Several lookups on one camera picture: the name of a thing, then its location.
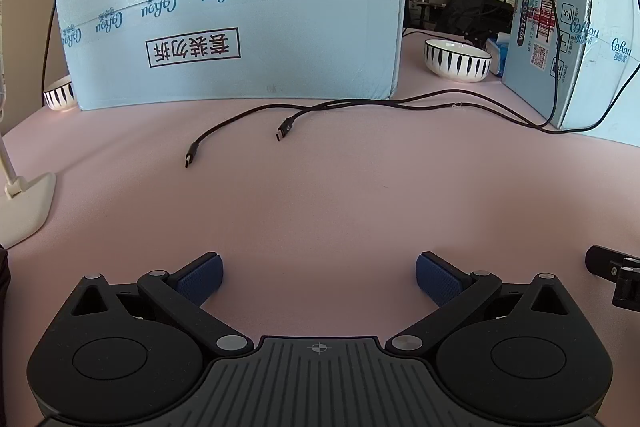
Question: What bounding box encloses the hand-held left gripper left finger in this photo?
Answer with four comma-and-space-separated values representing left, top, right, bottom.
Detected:
64, 251, 256, 357

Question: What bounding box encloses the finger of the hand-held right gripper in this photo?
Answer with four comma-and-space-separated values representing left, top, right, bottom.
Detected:
584, 245, 640, 308

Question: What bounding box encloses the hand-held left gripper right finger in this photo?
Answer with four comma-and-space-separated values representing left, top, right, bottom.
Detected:
385, 251, 577, 357

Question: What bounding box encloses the pink table mat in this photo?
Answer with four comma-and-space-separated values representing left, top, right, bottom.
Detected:
0, 29, 640, 427

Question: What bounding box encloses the small light blue cardboard box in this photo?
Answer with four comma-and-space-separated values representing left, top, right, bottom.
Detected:
501, 0, 640, 146

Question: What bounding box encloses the white desk lamp base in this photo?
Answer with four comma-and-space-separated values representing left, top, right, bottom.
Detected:
0, 132, 57, 249

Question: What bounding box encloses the dark cloth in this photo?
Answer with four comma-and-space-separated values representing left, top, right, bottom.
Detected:
0, 244, 12, 324

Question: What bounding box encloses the white striped ceramic bowl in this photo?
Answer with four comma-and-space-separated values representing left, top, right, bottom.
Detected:
42, 75, 77, 112
423, 39, 494, 83

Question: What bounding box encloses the blue tissue pack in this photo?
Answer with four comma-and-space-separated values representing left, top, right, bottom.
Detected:
486, 34, 512, 78

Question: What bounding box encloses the large light blue cardboard box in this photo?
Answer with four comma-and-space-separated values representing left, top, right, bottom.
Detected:
52, 0, 409, 112

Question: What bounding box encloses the black office chair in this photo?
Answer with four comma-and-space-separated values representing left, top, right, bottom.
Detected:
442, 0, 516, 48

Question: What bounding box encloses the black usb cable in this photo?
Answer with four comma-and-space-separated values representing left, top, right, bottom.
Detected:
272, 69, 640, 143
182, 0, 572, 171

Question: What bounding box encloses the thin black cord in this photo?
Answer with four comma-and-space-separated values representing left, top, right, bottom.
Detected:
41, 0, 57, 94

